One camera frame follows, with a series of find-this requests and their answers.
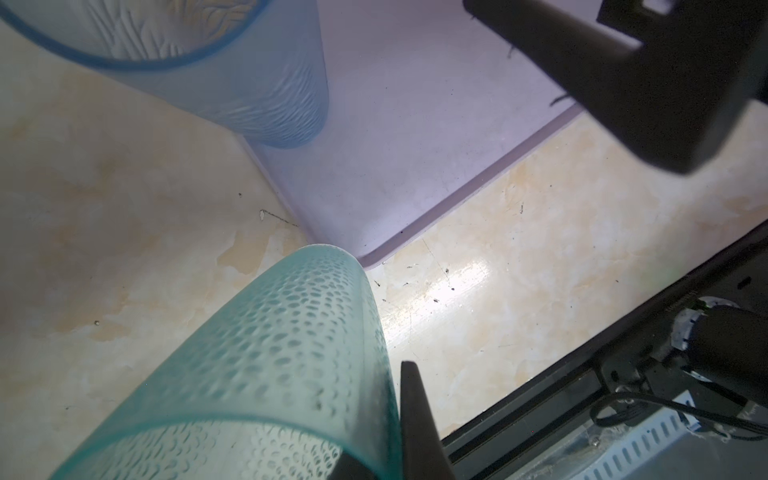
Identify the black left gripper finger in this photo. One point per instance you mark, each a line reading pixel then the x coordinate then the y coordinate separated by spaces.
pixel 423 455

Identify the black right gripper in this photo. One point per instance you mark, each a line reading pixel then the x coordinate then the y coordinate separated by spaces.
pixel 670 86

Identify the teal dimpled plastic cup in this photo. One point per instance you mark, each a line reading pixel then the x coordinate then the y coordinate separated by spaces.
pixel 284 380

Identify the blue ribbed plastic cup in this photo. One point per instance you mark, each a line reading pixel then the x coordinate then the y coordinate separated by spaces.
pixel 254 67

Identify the lilac plastic tray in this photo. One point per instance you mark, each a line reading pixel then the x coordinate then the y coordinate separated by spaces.
pixel 426 107

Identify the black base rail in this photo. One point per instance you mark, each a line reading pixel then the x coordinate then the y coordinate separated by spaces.
pixel 620 378

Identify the white perforated cable duct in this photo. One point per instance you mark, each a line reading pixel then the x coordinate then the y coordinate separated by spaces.
pixel 618 452

